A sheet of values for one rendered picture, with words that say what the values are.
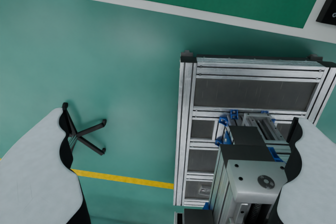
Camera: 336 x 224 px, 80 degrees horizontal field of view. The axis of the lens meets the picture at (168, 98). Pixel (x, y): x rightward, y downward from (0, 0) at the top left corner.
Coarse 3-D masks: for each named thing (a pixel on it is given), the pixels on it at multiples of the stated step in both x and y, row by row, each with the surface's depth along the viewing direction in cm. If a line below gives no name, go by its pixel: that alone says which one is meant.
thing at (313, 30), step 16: (96, 0) 47; (112, 0) 47; (128, 0) 46; (144, 0) 46; (320, 0) 45; (192, 16) 47; (208, 16) 47; (224, 16) 47; (288, 32) 48; (304, 32) 48; (320, 32) 48
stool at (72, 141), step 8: (64, 104) 147; (104, 120) 153; (72, 128) 154; (88, 128) 154; (96, 128) 153; (72, 136) 155; (80, 136) 160; (72, 144) 150; (88, 144) 162; (96, 152) 166; (104, 152) 171
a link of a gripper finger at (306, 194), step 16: (304, 128) 10; (304, 144) 9; (320, 144) 9; (288, 160) 9; (304, 160) 8; (320, 160) 8; (288, 176) 9; (304, 176) 7; (320, 176) 7; (288, 192) 7; (304, 192) 7; (320, 192) 7; (272, 208) 7; (288, 208) 6; (304, 208) 6; (320, 208) 6
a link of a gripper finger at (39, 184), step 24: (48, 120) 10; (24, 144) 8; (48, 144) 8; (0, 168) 7; (24, 168) 7; (48, 168) 7; (0, 192) 6; (24, 192) 6; (48, 192) 6; (72, 192) 6; (0, 216) 6; (24, 216) 6; (48, 216) 6; (72, 216) 6
